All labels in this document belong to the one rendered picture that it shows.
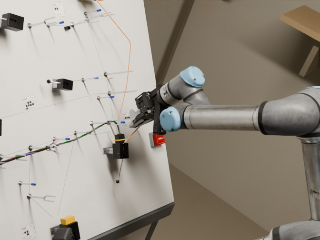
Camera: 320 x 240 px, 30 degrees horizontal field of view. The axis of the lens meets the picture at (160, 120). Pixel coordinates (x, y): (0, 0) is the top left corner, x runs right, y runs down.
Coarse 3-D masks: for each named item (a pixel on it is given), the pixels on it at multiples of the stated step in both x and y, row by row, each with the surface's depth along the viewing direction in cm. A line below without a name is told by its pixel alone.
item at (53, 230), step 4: (60, 224) 196; (68, 224) 195; (72, 224) 196; (76, 224) 197; (52, 228) 201; (56, 228) 201; (72, 228) 196; (76, 228) 197; (52, 232) 201; (72, 232) 196; (76, 232) 197; (76, 236) 197
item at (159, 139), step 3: (153, 135) 235; (156, 135) 235; (159, 135) 236; (162, 135) 238; (156, 138) 235; (159, 138) 236; (162, 138) 238; (156, 141) 235; (159, 141) 236; (162, 141) 238; (156, 144) 235; (159, 144) 236
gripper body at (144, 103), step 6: (162, 84) 206; (156, 90) 205; (138, 96) 209; (144, 96) 207; (150, 96) 207; (156, 96) 206; (138, 102) 209; (144, 102) 207; (150, 102) 207; (162, 102) 202; (138, 108) 209; (144, 108) 208; (150, 108) 206; (150, 114) 206
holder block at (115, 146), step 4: (112, 144) 216; (116, 144) 214; (120, 144) 213; (124, 144) 215; (116, 148) 214; (120, 148) 213; (124, 148) 215; (128, 148) 216; (116, 152) 215; (120, 152) 213; (124, 152) 215; (128, 152) 216; (116, 156) 215; (120, 156) 213; (124, 156) 215; (128, 156) 216
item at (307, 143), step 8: (312, 88) 171; (312, 96) 165; (296, 136) 173; (304, 136) 169; (312, 136) 168; (304, 144) 172; (312, 144) 170; (304, 152) 173; (312, 152) 171; (304, 160) 174; (312, 160) 171; (312, 168) 172; (312, 176) 172; (312, 184) 173; (312, 192) 174; (312, 200) 175; (312, 208) 175; (312, 216) 176
